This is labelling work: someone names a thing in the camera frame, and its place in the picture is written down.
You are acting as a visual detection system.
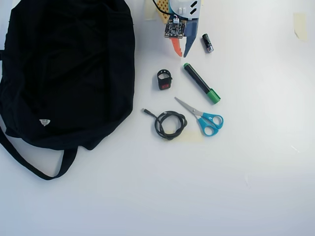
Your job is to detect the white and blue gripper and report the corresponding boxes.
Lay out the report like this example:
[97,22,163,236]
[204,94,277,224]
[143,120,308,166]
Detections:
[169,0,202,58]

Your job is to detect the black fabric bag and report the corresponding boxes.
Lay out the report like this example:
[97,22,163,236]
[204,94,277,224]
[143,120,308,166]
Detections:
[0,0,136,181]

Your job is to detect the black cylindrical battery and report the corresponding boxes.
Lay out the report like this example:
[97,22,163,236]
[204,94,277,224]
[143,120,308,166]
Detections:
[202,33,215,54]

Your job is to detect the black marker green cap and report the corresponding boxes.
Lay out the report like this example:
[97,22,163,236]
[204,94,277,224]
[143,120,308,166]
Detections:
[183,62,221,106]

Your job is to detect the wide beige tape patch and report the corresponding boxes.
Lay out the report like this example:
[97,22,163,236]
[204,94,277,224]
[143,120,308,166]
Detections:
[179,131,204,143]

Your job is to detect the long beige tape strip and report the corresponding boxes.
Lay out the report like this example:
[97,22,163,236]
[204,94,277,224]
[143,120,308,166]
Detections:
[293,12,308,42]

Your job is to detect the bare camera circuit board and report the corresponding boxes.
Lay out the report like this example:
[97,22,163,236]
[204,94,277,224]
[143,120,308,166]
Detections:
[164,19,187,40]

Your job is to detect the blue handled scissors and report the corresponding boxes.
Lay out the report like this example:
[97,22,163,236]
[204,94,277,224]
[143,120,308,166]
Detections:
[174,96,224,137]

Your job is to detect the coiled black usb cable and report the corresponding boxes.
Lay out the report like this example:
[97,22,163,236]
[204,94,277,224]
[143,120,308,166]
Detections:
[141,108,188,142]

